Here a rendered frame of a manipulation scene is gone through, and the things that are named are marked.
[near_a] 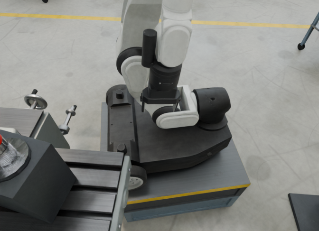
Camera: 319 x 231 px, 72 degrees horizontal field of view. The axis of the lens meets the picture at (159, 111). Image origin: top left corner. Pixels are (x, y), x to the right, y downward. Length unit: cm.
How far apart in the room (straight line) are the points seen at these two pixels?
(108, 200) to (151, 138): 56
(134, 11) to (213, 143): 73
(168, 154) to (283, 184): 101
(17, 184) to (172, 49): 41
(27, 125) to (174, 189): 75
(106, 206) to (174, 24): 47
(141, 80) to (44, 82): 177
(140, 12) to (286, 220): 151
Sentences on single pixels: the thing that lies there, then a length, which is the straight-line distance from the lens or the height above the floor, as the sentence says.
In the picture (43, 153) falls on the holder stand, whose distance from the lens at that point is 51.
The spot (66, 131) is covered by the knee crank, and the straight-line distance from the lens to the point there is 130.
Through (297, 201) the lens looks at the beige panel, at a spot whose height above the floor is 3.
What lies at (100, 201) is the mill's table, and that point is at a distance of 63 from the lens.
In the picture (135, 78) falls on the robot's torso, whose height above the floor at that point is 98.
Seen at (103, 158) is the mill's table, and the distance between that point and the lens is 68.
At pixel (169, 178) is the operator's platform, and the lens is 121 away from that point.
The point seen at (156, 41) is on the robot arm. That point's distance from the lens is 59.
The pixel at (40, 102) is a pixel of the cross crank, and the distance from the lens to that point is 134.
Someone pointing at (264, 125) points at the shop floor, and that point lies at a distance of 207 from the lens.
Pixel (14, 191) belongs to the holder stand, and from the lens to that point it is 49.
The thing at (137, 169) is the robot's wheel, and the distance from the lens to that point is 104.
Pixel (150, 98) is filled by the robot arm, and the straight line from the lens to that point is 68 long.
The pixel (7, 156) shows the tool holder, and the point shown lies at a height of 116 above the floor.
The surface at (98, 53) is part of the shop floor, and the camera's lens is 267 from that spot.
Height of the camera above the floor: 152
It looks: 51 degrees down
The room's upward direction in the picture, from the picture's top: straight up
